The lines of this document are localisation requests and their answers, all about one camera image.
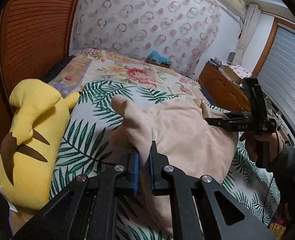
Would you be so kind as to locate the wooden sideboard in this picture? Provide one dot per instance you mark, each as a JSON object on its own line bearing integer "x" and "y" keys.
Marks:
{"x": 217, "y": 85}

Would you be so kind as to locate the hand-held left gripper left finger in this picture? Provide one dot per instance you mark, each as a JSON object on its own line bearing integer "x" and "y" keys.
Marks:
{"x": 136, "y": 172}

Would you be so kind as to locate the blue packet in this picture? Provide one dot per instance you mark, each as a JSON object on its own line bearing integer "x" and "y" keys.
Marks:
{"x": 158, "y": 56}

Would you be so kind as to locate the palm leaf print blanket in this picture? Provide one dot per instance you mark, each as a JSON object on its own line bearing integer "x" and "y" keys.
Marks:
{"x": 87, "y": 140}

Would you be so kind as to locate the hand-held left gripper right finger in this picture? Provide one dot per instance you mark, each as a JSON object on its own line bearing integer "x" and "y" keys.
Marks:
{"x": 152, "y": 172}

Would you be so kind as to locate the yellow patterned cloth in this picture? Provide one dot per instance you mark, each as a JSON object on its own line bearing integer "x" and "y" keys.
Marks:
{"x": 278, "y": 232}

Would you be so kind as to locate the dark blue bed sheet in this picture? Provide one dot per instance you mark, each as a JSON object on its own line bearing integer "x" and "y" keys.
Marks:
{"x": 57, "y": 67}

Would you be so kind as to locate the small round fan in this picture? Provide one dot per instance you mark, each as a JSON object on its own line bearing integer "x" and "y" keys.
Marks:
{"x": 231, "y": 58}

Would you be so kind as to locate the yellow plush toy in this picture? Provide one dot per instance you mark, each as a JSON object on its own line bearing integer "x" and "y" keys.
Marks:
{"x": 32, "y": 120}

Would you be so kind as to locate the small dark box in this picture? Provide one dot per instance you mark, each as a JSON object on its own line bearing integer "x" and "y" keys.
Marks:
{"x": 160, "y": 65}

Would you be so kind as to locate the floral bedspread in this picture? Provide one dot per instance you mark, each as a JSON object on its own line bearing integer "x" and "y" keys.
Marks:
{"x": 127, "y": 72}

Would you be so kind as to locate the spotted white cloth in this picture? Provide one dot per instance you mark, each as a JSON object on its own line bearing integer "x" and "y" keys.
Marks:
{"x": 240, "y": 71}

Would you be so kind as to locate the circle print sheer curtain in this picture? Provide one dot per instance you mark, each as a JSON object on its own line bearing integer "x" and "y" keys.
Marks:
{"x": 137, "y": 17}

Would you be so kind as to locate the grey window blind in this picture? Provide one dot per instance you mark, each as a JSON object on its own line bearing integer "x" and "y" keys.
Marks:
{"x": 287, "y": 80}

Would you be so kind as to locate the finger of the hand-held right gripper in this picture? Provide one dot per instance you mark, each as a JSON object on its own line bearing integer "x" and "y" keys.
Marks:
{"x": 237, "y": 115}
{"x": 216, "y": 121}

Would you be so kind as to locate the peach printed t-shirt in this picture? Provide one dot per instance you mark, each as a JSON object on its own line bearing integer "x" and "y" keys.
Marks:
{"x": 177, "y": 130}

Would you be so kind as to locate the person's right forearm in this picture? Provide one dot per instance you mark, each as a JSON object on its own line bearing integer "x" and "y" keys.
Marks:
{"x": 292, "y": 170}

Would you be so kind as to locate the person's right hand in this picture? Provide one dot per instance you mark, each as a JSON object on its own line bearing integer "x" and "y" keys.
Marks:
{"x": 249, "y": 142}

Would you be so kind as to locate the wooden louvred wardrobe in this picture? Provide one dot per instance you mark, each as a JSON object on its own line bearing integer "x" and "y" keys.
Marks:
{"x": 37, "y": 30}

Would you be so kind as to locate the beige tied window curtain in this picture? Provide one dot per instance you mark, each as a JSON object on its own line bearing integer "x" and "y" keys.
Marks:
{"x": 250, "y": 30}

